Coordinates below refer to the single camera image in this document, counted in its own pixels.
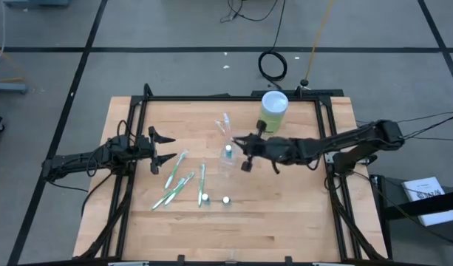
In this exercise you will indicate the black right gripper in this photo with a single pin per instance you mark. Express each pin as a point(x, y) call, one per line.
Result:
point(270, 149)

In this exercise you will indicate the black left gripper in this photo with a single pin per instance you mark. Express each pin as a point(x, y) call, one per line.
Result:
point(152, 147)

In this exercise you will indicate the white-capped blue toothpaste tube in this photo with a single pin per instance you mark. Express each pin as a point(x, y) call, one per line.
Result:
point(226, 200)
point(228, 148)
point(205, 197)

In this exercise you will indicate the green toothbrush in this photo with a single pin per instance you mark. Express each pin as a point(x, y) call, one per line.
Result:
point(201, 184)
point(168, 195)
point(176, 168)
point(179, 188)

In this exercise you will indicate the orange clear toothbrush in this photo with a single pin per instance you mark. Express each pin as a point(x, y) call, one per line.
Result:
point(218, 123)
point(222, 128)
point(227, 120)

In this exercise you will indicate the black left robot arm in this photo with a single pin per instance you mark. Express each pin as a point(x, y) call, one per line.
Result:
point(82, 159)

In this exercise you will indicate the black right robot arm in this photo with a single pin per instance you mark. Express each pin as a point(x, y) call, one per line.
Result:
point(340, 142)

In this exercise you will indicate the green cylindrical canister white lid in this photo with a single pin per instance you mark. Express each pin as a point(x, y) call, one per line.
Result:
point(274, 107)

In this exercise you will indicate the small clear plastic piece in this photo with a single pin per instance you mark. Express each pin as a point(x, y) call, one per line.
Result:
point(232, 255)

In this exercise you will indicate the black side cart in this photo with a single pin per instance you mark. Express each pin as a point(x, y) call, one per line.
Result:
point(396, 214)

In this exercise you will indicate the grey-blue furniture foot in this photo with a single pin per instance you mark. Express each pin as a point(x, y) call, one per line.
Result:
point(8, 87)
point(37, 3)

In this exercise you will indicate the white box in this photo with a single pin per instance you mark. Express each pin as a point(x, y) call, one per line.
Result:
point(429, 201)

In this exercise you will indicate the black aluminium table frame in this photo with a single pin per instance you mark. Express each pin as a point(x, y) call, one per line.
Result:
point(230, 98)

